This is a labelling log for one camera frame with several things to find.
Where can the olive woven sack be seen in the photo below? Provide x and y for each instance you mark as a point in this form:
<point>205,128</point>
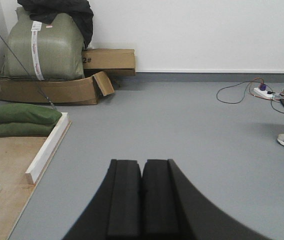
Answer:
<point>59,49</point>

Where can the brown plywood base board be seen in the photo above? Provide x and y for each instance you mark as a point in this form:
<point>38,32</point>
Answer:
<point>16,154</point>

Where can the white wooden edge rail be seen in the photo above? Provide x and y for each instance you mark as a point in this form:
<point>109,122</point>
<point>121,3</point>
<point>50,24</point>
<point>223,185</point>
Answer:
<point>43,157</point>

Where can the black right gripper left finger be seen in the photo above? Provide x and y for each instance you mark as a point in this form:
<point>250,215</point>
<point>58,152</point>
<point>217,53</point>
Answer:
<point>114,212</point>

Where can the white power strip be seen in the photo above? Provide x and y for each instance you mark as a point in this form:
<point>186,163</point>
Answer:
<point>262,93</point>

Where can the large cardboard box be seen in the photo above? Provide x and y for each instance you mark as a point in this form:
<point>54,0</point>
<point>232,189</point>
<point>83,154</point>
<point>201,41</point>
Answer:
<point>85,91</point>

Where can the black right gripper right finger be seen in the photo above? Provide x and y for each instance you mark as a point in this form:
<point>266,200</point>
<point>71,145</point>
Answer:
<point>174,209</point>

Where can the green sandbag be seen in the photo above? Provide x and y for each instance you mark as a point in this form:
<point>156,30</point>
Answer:
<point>28,113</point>
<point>18,129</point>

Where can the lower green sandbag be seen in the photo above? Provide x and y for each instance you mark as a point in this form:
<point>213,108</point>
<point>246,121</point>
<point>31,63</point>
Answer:
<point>18,129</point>

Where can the upper green sandbag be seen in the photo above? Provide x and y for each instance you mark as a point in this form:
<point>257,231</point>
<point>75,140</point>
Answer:
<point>28,113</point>

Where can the long cardboard box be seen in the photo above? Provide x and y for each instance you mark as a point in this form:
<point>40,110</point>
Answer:
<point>114,62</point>

